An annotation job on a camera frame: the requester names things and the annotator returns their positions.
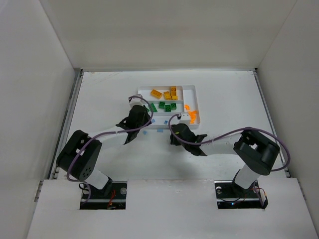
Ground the green lego plate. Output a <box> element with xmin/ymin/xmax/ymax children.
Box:
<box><xmin>151</xmin><ymin>103</ymin><xmax>158</xmax><ymax>113</ymax></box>

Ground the orange D-shaped arch brick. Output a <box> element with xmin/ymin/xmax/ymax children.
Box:
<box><xmin>190</xmin><ymin>115</ymin><xmax>196</xmax><ymax>124</ymax></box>

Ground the orange long brick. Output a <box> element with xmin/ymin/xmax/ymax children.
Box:
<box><xmin>188</xmin><ymin>111</ymin><xmax>197</xmax><ymax>117</ymax></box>

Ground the green square duplo brick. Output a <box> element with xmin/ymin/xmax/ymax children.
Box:
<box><xmin>159</xmin><ymin>102</ymin><xmax>165</xmax><ymax>109</ymax></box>

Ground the yellow large duplo brick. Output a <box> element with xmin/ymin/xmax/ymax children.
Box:
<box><xmin>151</xmin><ymin>89</ymin><xmax>162</xmax><ymax>99</ymax></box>

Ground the green two-stud duplo brick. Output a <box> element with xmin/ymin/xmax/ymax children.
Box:
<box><xmin>164</xmin><ymin>104</ymin><xmax>171</xmax><ymax>112</ymax></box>

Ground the yellow long duplo brick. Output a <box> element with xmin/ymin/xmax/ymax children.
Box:
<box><xmin>163</xmin><ymin>91</ymin><xmax>172</xmax><ymax>101</ymax></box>

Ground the yellow rounded ladybug brick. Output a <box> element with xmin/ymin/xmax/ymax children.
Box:
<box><xmin>170</xmin><ymin>86</ymin><xmax>176</xmax><ymax>97</ymax></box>

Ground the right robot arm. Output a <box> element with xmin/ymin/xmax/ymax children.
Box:
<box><xmin>169</xmin><ymin>123</ymin><xmax>280</xmax><ymax>191</ymax></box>

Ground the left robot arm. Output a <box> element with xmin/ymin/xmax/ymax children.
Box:
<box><xmin>56</xmin><ymin>105</ymin><xmax>152</xmax><ymax>197</ymax></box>

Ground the white compartment tray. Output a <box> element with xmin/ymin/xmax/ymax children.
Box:
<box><xmin>138</xmin><ymin>85</ymin><xmax>200</xmax><ymax>129</ymax></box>

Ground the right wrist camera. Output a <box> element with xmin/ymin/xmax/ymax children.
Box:
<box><xmin>177</xmin><ymin>113</ymin><xmax>191</xmax><ymax>125</ymax></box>

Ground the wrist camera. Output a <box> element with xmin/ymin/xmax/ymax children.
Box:
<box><xmin>128</xmin><ymin>94</ymin><xmax>144</xmax><ymax>109</ymax></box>
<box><xmin>177</xmin><ymin>113</ymin><xmax>191</xmax><ymax>125</ymax></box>

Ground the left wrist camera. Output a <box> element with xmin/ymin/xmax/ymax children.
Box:
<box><xmin>128</xmin><ymin>94</ymin><xmax>144</xmax><ymax>109</ymax></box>

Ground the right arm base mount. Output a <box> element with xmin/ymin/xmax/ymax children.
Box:
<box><xmin>214</xmin><ymin>181</ymin><xmax>269</xmax><ymax>210</ymax></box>

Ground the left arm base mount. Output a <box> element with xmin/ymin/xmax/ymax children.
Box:
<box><xmin>79</xmin><ymin>181</ymin><xmax>128</xmax><ymax>210</ymax></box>

